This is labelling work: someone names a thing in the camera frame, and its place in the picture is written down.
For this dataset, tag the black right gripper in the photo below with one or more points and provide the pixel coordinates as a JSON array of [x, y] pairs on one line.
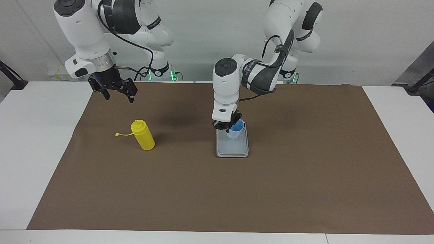
[[106, 78]]

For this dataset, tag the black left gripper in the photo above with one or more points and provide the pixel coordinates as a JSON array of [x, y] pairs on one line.
[[228, 119]]

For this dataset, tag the light blue plastic cup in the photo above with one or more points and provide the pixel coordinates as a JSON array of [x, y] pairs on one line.
[[235, 134]]

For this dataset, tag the yellow squeeze bottle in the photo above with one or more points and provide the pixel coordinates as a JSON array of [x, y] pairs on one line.
[[144, 137]]

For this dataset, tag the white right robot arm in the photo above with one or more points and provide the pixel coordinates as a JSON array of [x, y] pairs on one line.
[[83, 30]]

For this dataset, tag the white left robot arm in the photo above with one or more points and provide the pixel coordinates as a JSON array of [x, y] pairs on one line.
[[225, 84]]

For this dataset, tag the silver digital kitchen scale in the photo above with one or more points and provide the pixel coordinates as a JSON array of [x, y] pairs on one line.
[[232, 147]]

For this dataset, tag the white power strip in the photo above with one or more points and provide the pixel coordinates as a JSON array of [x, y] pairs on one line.
[[59, 73]]

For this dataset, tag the brown paper mat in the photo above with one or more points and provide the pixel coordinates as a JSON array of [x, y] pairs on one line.
[[203, 196]]

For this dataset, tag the black clamp stand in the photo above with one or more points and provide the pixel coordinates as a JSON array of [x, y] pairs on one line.
[[413, 88], [18, 84]]

